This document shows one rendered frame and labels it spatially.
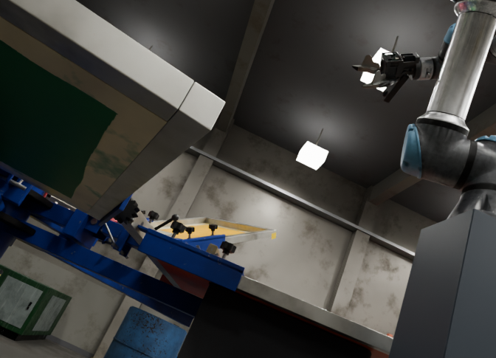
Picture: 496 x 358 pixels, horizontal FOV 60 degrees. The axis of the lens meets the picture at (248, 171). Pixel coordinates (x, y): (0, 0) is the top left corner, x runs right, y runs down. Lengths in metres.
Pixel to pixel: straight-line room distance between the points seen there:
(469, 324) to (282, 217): 8.06
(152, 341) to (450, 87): 3.44
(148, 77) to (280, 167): 8.77
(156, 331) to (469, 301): 3.41
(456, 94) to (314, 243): 7.95
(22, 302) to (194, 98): 6.16
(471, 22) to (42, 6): 0.91
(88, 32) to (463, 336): 0.73
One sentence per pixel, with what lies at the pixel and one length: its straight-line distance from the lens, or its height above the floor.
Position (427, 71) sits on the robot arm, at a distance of 1.57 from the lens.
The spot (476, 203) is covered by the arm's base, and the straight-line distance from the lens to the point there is 1.01.
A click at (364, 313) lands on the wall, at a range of 9.14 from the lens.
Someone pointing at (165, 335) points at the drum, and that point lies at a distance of 4.08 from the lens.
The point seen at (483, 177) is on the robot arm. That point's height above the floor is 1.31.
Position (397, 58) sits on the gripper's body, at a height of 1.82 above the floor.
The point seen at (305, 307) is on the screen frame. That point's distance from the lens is 1.20.
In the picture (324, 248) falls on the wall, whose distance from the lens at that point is 8.98.
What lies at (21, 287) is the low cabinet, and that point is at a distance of 6.54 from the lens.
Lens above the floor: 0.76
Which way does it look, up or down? 23 degrees up
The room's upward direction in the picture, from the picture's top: 25 degrees clockwise
